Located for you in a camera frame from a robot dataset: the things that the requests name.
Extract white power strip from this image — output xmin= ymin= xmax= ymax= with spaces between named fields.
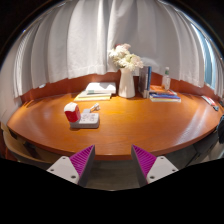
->
xmin=69 ymin=108 xmax=101 ymax=130

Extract white curtain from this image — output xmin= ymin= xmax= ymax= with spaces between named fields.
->
xmin=13 ymin=0 xmax=224 ymax=99

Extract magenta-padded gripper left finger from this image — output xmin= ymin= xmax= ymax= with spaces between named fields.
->
xmin=46 ymin=144 xmax=96 ymax=188

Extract orange flat book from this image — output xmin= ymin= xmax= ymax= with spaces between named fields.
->
xmin=149 ymin=84 xmax=178 ymax=96

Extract wooden chair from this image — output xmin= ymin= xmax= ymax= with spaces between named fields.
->
xmin=0 ymin=121 xmax=51 ymax=168

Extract red booklet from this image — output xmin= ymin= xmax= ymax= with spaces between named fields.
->
xmin=200 ymin=95 xmax=218 ymax=108

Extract dark grey upright book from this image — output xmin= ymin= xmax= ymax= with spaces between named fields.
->
xmin=137 ymin=65 xmax=150 ymax=99

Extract blue flat book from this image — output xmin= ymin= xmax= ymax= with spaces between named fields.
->
xmin=148 ymin=92 xmax=182 ymax=103

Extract thin yellow book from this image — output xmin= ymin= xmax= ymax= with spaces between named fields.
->
xmin=73 ymin=94 xmax=112 ymax=102

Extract dark bag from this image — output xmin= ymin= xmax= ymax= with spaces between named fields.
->
xmin=216 ymin=114 xmax=224 ymax=144

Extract red and white charger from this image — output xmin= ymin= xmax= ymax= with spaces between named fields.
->
xmin=63 ymin=102 xmax=82 ymax=123

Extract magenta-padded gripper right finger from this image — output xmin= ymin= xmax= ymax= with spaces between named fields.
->
xmin=130 ymin=144 xmax=180 ymax=188

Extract thin grey-green book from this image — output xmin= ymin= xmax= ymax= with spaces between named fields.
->
xmin=77 ymin=90 xmax=113 ymax=99

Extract white flower bouquet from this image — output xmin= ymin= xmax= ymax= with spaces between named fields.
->
xmin=107 ymin=42 xmax=145 ymax=73

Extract window pane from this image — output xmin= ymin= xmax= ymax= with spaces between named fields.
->
xmin=197 ymin=28 xmax=214 ymax=88

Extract thick white book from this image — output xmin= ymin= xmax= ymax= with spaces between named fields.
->
xmin=85 ymin=81 xmax=117 ymax=96

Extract blue upright book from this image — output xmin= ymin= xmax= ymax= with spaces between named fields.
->
xmin=145 ymin=65 xmax=153 ymax=98

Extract white ceramic vase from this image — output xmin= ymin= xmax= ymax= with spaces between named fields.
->
xmin=118 ymin=67 xmax=136 ymax=99

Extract white power plug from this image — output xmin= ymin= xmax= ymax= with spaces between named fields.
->
xmin=89 ymin=102 xmax=101 ymax=113

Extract clear plastic bottle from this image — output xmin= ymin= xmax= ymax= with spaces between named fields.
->
xmin=161 ymin=66 xmax=172 ymax=92

